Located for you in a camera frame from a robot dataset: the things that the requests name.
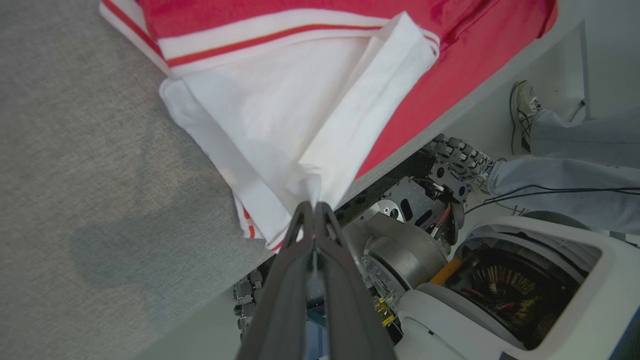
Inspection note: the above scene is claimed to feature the white sneaker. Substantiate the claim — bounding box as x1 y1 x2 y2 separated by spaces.
509 80 544 156

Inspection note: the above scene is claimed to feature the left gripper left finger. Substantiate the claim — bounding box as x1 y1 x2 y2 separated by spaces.
235 201 318 360

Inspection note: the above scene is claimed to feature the grey robot waist joint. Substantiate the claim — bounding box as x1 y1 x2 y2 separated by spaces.
345 175 468 313

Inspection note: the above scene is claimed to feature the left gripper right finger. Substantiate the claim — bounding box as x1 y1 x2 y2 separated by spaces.
315 201 401 360

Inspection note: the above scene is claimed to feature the white robot torso shell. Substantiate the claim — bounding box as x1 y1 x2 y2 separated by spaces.
395 215 640 360

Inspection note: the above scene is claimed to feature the grey metal frame leg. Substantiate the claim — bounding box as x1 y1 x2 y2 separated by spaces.
578 20 592 119

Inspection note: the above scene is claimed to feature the black cable drag chain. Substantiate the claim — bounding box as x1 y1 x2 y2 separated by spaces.
425 133 498 201
232 269 265 342

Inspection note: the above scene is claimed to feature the thin black floor cable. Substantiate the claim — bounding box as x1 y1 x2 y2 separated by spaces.
464 184 640 216

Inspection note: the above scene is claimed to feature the red white number jersey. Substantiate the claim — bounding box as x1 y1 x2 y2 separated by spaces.
98 0 559 252

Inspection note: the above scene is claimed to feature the grey upholstered table pad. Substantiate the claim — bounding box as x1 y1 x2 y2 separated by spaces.
0 0 587 360

